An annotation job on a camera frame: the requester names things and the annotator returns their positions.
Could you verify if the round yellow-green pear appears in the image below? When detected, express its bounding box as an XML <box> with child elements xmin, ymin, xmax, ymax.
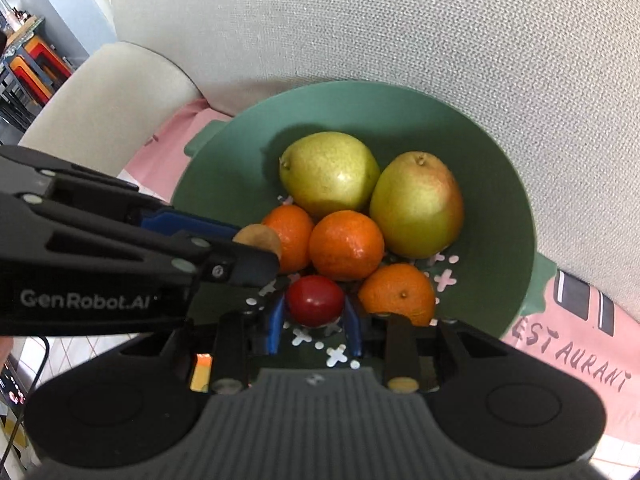
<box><xmin>278</xmin><ymin>131</ymin><xmax>381</xmax><ymax>219</ymax></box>

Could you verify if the orange black stool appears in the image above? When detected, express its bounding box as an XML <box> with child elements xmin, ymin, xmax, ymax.
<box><xmin>9</xmin><ymin>56</ymin><xmax>55</xmax><ymax>104</ymax></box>
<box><xmin>24</xmin><ymin>34</ymin><xmax>74</xmax><ymax>82</ymax></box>

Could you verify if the black device with red lights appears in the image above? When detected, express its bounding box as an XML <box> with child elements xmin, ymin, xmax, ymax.
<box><xmin>0</xmin><ymin>359</ymin><xmax>27</xmax><ymax>407</ymax></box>

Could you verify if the pink white printed cloth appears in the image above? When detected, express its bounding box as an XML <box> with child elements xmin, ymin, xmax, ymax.
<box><xmin>0</xmin><ymin>97</ymin><xmax>640</xmax><ymax>467</ymax></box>

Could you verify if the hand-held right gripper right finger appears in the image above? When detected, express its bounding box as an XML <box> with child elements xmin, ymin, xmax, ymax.
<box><xmin>343</xmin><ymin>300</ymin><xmax>522</xmax><ymax>394</ymax></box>

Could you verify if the red cherry tomato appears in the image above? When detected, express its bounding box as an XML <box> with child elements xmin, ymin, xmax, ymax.
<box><xmin>286</xmin><ymin>274</ymin><xmax>346</xmax><ymax>327</ymax></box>

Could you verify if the brown kiwi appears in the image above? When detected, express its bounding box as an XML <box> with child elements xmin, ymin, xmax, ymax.
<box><xmin>232</xmin><ymin>224</ymin><xmax>283</xmax><ymax>261</ymax></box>

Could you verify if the orange mandarin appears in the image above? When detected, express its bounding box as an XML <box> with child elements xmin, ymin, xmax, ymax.
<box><xmin>308</xmin><ymin>210</ymin><xmax>386</xmax><ymax>282</ymax></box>
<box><xmin>357</xmin><ymin>263</ymin><xmax>437</xmax><ymax>329</ymax></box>
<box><xmin>261</xmin><ymin>204</ymin><xmax>315</xmax><ymax>275</ymax></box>

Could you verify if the yellow-green pear with red blush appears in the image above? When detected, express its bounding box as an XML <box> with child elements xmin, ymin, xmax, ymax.
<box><xmin>369</xmin><ymin>151</ymin><xmax>465</xmax><ymax>260</ymax></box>

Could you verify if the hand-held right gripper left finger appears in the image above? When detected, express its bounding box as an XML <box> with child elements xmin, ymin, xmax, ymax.
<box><xmin>119</xmin><ymin>293</ymin><xmax>288</xmax><ymax>396</ymax></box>

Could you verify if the green colander bowl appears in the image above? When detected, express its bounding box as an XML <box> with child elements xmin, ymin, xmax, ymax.
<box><xmin>170</xmin><ymin>80</ymin><xmax>559</xmax><ymax>372</ymax></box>

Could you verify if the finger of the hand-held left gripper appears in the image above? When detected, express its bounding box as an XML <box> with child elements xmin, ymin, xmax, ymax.
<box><xmin>44</xmin><ymin>219</ymin><xmax>281</xmax><ymax>292</ymax></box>
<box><xmin>0</xmin><ymin>146</ymin><xmax>242</xmax><ymax>241</ymax></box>

